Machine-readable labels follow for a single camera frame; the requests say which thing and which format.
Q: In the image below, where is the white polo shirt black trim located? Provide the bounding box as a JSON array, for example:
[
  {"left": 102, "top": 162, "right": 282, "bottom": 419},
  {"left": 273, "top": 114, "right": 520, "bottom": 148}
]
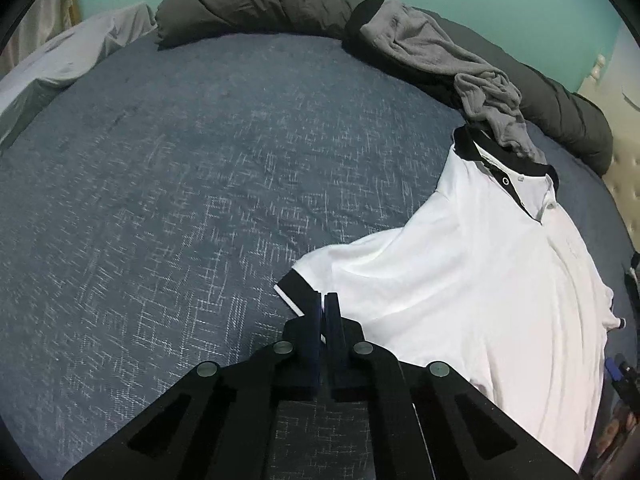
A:
[{"left": 276, "top": 126, "right": 620, "bottom": 468}]

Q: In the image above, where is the blue patterned bed sheet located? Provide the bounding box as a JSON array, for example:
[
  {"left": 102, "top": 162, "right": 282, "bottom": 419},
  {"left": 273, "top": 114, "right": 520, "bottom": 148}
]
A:
[{"left": 0, "top": 34, "right": 640, "bottom": 480}]

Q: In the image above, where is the cream tufted headboard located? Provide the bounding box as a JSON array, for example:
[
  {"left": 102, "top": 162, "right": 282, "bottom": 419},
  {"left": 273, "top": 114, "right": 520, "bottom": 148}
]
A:
[{"left": 578, "top": 25, "right": 640, "bottom": 246}]

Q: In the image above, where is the grey crumpled garment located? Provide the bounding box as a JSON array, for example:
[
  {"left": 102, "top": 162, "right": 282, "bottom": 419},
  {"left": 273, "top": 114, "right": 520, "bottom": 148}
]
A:
[{"left": 343, "top": 0, "right": 547, "bottom": 164}]

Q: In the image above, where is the light grey blanket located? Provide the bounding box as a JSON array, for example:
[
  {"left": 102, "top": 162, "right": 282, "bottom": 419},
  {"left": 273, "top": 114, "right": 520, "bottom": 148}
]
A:
[{"left": 1, "top": 2, "right": 156, "bottom": 150}]

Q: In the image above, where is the dark grey rolled duvet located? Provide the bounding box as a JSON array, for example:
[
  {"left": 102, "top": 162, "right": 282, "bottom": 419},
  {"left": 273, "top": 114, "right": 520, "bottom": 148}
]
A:
[{"left": 156, "top": 0, "right": 613, "bottom": 176}]

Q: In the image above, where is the striped beige curtain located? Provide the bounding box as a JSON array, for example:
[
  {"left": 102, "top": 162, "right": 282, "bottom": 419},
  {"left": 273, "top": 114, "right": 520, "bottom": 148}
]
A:
[{"left": 1, "top": 0, "right": 81, "bottom": 77}]

